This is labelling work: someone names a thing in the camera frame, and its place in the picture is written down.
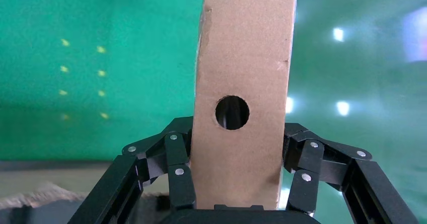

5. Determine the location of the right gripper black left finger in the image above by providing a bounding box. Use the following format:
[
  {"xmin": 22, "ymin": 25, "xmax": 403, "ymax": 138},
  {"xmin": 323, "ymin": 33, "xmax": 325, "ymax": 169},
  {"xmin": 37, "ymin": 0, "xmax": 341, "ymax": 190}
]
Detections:
[{"xmin": 68, "ymin": 115, "xmax": 197, "ymax": 224}]

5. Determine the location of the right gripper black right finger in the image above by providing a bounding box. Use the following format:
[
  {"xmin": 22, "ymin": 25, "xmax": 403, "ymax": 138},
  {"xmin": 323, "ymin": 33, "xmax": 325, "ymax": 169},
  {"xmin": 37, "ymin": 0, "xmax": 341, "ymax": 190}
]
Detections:
[{"xmin": 283, "ymin": 122, "xmax": 419, "ymax": 224}]

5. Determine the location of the small brown cardboard box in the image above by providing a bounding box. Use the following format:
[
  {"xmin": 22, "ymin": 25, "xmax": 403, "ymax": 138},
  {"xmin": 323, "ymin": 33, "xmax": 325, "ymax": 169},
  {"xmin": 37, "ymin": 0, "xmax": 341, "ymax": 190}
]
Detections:
[{"xmin": 189, "ymin": 0, "xmax": 298, "ymax": 211}]

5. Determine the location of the green table cloth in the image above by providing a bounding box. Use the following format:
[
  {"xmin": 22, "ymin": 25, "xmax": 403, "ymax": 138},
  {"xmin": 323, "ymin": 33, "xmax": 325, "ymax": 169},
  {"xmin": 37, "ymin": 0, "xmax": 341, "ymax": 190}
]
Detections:
[{"xmin": 0, "ymin": 0, "xmax": 206, "ymax": 162}]

